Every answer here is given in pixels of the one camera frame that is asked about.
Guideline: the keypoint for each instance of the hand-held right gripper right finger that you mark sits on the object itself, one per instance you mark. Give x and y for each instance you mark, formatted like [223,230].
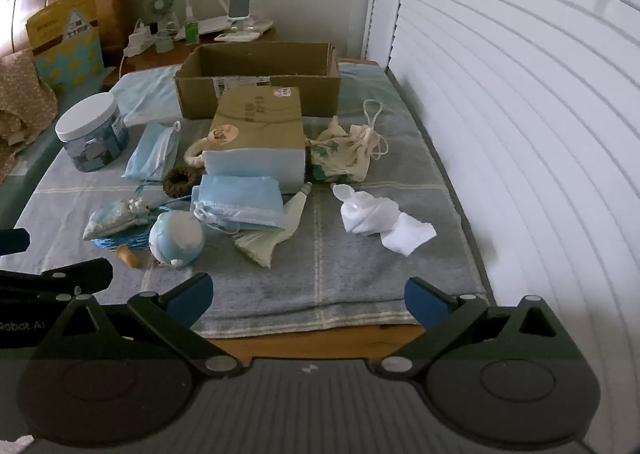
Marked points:
[425,305]

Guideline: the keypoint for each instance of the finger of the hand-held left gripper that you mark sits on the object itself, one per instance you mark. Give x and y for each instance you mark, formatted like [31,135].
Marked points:
[45,279]
[12,241]

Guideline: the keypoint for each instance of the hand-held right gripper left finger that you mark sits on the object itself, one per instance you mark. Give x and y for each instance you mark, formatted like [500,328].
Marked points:
[192,298]

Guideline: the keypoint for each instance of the round blue plush toy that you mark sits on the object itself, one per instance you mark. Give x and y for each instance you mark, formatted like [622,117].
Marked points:
[175,236]

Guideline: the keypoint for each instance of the grey teal sock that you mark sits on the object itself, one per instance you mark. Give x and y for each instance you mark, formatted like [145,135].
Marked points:
[270,241]

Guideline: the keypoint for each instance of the white cloth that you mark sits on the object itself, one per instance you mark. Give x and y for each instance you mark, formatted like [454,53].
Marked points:
[370,219]

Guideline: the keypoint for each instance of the blue face masks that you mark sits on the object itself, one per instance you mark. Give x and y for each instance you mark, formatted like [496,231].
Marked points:
[240,199]

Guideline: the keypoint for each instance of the dark brown scrunchie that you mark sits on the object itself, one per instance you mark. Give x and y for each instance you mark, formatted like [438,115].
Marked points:
[175,182]

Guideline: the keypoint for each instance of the small wooden peg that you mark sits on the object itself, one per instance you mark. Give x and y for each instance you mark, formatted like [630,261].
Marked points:
[127,256]

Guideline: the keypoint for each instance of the blue patterned sachet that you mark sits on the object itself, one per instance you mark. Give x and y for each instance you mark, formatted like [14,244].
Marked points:
[112,221]

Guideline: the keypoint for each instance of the grey checked blanket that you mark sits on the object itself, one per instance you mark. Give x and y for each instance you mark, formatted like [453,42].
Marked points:
[320,279]

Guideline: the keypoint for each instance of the brown floral quilt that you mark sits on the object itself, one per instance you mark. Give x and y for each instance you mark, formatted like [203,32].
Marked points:
[20,109]

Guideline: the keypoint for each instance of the clear jar with white lid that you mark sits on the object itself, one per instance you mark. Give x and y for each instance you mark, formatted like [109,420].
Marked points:
[92,134]

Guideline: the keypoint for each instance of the blue face mask pack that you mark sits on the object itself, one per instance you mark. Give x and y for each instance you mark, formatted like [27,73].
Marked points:
[150,152]

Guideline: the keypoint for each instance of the yellow printed box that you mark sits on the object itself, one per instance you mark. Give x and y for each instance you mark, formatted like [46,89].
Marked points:
[67,42]

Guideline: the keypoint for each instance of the wooden nightstand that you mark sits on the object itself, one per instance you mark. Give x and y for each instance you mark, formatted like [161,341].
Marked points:
[165,59]

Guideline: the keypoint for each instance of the white power strip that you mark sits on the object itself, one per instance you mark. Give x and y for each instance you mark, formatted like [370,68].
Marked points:
[137,39]

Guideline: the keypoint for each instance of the white remote control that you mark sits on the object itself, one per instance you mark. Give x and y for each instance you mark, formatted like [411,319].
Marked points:
[237,36]

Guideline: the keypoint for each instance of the small green box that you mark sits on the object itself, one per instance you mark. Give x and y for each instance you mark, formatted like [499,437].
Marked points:
[190,29]

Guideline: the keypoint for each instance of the white router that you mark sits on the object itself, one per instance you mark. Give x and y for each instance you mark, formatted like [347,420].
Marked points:
[210,24]

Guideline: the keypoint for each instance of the small green desk fan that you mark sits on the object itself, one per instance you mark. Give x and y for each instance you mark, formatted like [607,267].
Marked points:
[160,4]

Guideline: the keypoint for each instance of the white dock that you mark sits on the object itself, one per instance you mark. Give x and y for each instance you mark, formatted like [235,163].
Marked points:
[260,24]

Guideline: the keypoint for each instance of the white gadget with screen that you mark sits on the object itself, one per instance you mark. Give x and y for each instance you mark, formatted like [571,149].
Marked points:
[239,4]

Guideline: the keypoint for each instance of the wooden bed frame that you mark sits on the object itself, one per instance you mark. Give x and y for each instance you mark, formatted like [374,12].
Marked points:
[310,339]

